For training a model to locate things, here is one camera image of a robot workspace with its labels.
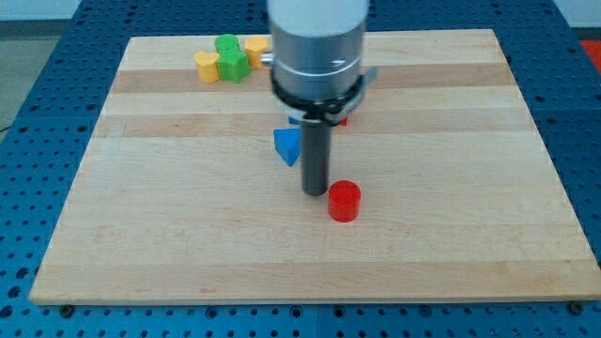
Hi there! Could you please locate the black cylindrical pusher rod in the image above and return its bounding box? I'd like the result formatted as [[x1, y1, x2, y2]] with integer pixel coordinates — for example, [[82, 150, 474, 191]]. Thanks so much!
[[300, 122, 331, 196]]

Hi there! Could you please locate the red cylinder block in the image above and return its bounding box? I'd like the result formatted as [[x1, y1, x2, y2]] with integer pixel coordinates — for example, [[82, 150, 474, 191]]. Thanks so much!
[[328, 180, 362, 223]]

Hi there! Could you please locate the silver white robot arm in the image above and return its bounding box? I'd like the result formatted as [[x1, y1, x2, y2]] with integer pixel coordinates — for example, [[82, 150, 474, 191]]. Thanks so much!
[[262, 0, 378, 196]]

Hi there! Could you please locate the wooden board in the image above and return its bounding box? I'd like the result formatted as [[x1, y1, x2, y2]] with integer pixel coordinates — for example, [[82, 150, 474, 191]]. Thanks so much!
[[30, 29, 600, 305]]

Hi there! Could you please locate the blue block behind rod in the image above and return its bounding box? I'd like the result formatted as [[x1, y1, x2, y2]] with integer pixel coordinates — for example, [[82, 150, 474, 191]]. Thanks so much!
[[288, 116, 300, 125]]

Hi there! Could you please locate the blue triangle block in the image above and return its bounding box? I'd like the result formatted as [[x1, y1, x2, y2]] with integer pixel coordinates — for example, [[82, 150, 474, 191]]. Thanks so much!
[[273, 129, 301, 166]]

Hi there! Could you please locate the green star block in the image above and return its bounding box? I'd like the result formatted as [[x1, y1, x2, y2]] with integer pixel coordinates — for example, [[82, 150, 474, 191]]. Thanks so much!
[[218, 50, 250, 84]]

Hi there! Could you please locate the yellow pentagon block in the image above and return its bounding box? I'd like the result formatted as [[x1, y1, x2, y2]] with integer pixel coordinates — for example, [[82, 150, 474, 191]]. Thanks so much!
[[244, 36, 270, 69]]

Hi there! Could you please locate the green cylinder block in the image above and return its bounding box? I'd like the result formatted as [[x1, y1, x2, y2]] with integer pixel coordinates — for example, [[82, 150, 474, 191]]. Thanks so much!
[[214, 34, 240, 54]]

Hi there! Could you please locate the yellow heart block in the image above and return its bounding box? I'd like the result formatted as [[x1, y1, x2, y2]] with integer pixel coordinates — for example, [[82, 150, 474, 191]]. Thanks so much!
[[193, 52, 221, 84]]

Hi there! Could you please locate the black cable clamp ring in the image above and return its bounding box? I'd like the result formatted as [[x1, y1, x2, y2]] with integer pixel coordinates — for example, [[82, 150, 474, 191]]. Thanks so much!
[[270, 66, 378, 127]]

